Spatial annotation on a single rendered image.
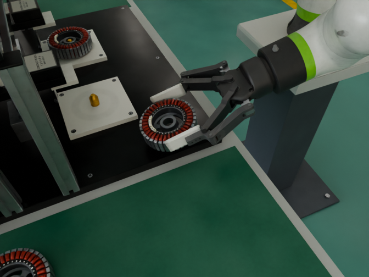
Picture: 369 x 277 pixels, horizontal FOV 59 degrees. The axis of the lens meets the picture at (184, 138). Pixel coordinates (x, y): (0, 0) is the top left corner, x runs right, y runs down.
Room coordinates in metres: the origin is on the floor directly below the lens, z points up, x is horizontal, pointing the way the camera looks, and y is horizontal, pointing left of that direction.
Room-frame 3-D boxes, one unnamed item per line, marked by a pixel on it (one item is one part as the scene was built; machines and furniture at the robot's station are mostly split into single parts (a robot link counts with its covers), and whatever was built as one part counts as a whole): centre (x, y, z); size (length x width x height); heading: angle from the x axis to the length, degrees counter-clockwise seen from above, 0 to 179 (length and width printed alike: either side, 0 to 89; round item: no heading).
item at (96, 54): (0.76, 0.30, 0.78); 0.15 x 0.15 x 0.01; 25
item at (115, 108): (0.54, 0.20, 0.78); 0.15 x 0.15 x 0.01; 25
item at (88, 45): (0.76, 0.30, 0.80); 0.11 x 0.11 x 0.04
